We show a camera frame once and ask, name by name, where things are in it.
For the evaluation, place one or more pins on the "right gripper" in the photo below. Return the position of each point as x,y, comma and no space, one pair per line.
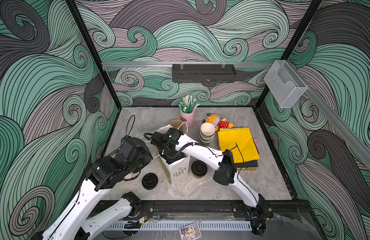
160,143

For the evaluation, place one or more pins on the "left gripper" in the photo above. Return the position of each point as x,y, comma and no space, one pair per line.
148,157

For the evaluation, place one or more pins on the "white paper bag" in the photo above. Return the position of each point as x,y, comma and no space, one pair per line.
179,169

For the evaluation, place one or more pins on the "black cup lid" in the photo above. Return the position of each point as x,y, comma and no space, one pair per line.
199,168

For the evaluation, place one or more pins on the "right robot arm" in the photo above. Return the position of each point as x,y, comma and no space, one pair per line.
226,173

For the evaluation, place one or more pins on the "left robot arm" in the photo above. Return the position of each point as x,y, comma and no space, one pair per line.
75,222

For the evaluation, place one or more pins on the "brown cardboard cup carrier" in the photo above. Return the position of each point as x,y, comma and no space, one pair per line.
178,124

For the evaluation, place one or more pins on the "stack of black lids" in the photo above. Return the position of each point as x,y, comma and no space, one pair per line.
150,181

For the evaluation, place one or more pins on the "pink straw holder cup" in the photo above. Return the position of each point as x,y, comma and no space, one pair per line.
189,118

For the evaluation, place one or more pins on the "stack of paper cups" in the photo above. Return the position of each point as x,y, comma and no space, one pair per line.
207,133

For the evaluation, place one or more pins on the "wrapped straws bundle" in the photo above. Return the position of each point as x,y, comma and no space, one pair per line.
188,104

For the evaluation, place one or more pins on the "yellow plush toy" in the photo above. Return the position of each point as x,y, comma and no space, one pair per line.
218,122

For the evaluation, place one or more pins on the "yellow napkin stack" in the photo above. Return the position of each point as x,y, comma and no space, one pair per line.
240,141

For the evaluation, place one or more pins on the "pink small object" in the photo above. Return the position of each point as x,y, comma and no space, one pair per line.
256,141

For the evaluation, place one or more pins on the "colourful card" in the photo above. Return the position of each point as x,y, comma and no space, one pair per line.
190,232

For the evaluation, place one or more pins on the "white cable duct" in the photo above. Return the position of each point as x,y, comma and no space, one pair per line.
203,225

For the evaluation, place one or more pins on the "black wall shelf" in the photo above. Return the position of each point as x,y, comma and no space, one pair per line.
203,73

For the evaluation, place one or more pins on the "clear acrylic wall holder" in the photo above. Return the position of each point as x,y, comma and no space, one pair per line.
285,83

